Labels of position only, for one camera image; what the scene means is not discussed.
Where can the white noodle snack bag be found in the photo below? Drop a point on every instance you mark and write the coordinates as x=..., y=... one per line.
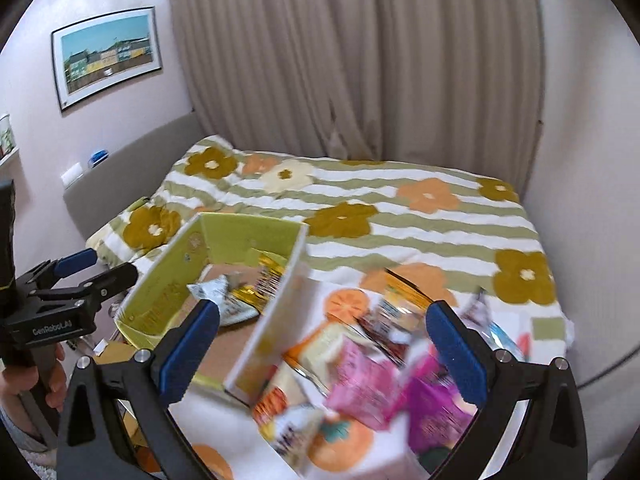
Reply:
x=296, y=428

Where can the framed houses picture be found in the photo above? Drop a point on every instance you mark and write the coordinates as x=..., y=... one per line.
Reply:
x=95, y=54

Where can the green cardboard box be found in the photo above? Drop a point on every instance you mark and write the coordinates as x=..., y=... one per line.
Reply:
x=251, y=268

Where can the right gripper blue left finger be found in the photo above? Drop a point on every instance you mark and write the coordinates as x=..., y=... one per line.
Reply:
x=93, y=442

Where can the grey white snack bag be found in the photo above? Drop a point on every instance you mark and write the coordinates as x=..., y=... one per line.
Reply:
x=218, y=291

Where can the cream orange snack bag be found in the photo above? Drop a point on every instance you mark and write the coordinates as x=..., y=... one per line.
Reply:
x=312, y=358

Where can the grey purple snack bag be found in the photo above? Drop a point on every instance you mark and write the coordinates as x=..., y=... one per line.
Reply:
x=476, y=315

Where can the orange yellow snack bag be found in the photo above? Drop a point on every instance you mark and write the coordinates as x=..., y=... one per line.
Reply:
x=402, y=298

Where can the blue object on headboard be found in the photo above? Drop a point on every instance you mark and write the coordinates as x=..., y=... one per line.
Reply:
x=97, y=157

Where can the white wall switch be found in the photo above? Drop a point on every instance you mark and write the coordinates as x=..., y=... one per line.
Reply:
x=72, y=175

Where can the beige curtain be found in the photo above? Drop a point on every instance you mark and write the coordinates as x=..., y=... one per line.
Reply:
x=454, y=83

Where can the gold chocolate snack bag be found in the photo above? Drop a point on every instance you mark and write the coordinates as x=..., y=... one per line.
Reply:
x=257, y=295

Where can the person left hand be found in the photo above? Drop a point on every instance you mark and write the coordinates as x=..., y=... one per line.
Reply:
x=16, y=380

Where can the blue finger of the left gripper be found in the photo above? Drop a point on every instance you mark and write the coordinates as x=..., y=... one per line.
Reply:
x=101, y=287
x=49, y=272

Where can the light blue white snack bag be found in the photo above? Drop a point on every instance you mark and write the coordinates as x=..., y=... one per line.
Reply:
x=499, y=339

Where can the purple chip bag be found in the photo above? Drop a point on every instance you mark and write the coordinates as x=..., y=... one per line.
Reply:
x=438, y=416

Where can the grey headboard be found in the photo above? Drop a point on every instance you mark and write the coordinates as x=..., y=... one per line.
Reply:
x=134, y=171

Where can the floral striped green quilt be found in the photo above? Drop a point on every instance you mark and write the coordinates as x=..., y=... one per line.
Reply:
x=450, y=232

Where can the orange fries snack bag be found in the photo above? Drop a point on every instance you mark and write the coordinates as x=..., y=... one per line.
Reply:
x=282, y=392

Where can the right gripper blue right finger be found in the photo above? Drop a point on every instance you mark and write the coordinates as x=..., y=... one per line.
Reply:
x=528, y=415

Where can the pink snack bag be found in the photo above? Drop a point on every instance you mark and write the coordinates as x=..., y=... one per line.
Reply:
x=363, y=389

